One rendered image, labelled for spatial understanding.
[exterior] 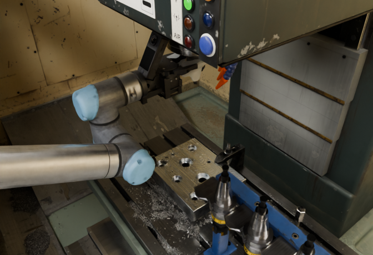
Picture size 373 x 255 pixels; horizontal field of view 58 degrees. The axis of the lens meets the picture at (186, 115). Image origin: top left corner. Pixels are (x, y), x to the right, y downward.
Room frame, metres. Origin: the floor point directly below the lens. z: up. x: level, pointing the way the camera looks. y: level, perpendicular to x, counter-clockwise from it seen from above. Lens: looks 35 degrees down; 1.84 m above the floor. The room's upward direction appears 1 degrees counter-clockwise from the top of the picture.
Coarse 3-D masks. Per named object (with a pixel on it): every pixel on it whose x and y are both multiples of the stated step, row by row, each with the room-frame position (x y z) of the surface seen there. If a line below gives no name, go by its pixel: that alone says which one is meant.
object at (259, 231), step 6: (258, 216) 0.44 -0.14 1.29; (264, 216) 0.44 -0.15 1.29; (252, 222) 0.44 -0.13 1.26; (258, 222) 0.43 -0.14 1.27; (264, 222) 0.43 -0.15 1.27; (252, 228) 0.44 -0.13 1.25; (258, 228) 0.43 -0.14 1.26; (264, 228) 0.43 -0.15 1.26; (252, 234) 0.43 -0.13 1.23; (258, 234) 0.43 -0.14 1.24; (264, 234) 0.43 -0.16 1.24; (258, 240) 0.43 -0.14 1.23
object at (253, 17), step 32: (160, 0) 0.60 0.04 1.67; (224, 0) 0.48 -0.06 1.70; (256, 0) 0.51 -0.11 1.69; (288, 0) 0.55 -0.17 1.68; (320, 0) 0.60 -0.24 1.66; (352, 0) 0.67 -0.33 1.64; (160, 32) 0.60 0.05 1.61; (192, 32) 0.53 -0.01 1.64; (224, 32) 0.48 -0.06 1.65; (256, 32) 0.51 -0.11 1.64; (288, 32) 0.56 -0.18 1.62; (224, 64) 0.48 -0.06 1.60
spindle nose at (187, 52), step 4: (168, 44) 0.82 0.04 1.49; (172, 44) 0.80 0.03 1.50; (176, 44) 0.79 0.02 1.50; (168, 48) 0.82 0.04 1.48; (172, 48) 0.80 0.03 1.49; (176, 48) 0.79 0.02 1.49; (180, 48) 0.78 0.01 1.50; (184, 48) 0.78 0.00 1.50; (176, 52) 0.79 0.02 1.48; (180, 52) 0.78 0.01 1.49; (184, 52) 0.78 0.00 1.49; (188, 52) 0.78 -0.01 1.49; (192, 52) 0.77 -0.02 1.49; (188, 56) 0.78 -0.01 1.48; (192, 56) 0.78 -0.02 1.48; (196, 56) 0.77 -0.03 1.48
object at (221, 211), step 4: (212, 196) 0.55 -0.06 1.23; (212, 200) 0.54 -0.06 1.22; (236, 200) 0.53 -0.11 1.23; (212, 204) 0.52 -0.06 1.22; (232, 204) 0.52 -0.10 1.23; (212, 208) 0.53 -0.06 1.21; (216, 208) 0.52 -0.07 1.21; (220, 208) 0.51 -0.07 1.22; (224, 208) 0.51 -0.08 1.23; (228, 208) 0.51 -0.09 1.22; (232, 208) 0.51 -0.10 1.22; (216, 212) 0.52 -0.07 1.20; (220, 212) 0.51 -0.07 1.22; (224, 212) 0.51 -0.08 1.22; (228, 212) 0.51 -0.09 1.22; (220, 216) 0.51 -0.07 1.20
